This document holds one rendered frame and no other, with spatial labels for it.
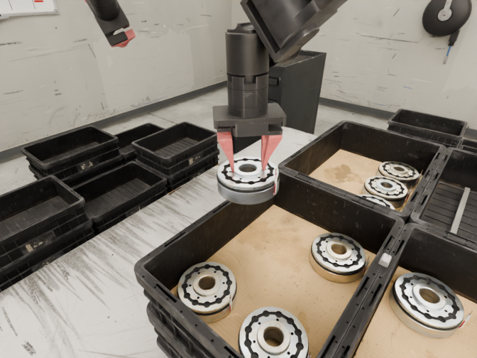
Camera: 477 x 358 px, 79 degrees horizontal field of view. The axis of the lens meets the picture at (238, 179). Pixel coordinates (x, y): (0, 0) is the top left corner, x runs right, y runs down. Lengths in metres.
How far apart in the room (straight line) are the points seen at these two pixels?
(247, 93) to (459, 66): 3.37
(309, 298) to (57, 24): 3.10
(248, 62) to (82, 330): 0.61
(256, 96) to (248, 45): 0.06
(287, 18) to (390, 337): 0.48
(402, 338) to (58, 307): 0.68
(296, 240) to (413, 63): 3.23
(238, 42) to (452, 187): 0.77
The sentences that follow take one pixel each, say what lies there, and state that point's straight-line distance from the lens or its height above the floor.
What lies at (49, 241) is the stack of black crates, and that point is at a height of 0.49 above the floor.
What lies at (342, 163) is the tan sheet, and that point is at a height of 0.83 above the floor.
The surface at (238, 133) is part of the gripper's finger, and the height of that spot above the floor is 1.12.
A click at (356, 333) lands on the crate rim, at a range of 0.44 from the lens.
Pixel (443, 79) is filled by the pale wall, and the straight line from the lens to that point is 3.72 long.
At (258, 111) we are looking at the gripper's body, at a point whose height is 1.15.
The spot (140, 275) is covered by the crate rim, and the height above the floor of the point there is 0.93.
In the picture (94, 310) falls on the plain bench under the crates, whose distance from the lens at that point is 0.77.
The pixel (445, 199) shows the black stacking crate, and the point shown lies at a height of 0.83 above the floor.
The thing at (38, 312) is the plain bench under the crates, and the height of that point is 0.70.
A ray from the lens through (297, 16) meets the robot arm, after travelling 0.34.
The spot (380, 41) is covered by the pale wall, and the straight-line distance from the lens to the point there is 3.78.
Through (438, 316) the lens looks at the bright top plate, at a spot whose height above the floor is 0.86.
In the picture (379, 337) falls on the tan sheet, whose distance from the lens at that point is 0.57.
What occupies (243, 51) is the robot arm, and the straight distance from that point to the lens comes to 0.39.
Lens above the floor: 1.29
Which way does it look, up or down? 33 degrees down
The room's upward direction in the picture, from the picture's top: straight up
